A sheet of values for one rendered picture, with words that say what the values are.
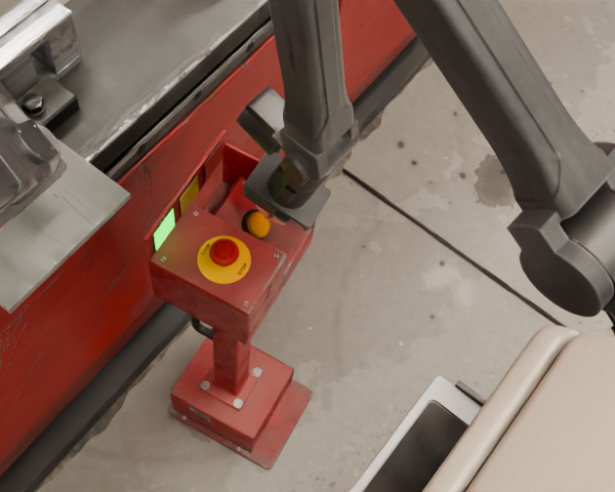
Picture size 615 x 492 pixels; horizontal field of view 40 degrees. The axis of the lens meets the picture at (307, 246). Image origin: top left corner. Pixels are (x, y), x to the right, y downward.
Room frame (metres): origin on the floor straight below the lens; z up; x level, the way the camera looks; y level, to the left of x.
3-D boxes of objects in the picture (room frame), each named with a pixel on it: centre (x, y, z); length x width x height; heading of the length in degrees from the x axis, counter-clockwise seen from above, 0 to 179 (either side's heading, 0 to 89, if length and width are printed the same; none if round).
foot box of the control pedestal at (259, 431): (0.53, 0.07, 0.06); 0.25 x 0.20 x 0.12; 72
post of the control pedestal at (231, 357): (0.54, 0.10, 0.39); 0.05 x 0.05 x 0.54; 72
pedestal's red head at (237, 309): (0.54, 0.10, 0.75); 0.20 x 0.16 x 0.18; 162
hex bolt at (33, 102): (0.59, 0.38, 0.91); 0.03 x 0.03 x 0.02
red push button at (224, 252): (0.49, 0.11, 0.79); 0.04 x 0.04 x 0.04
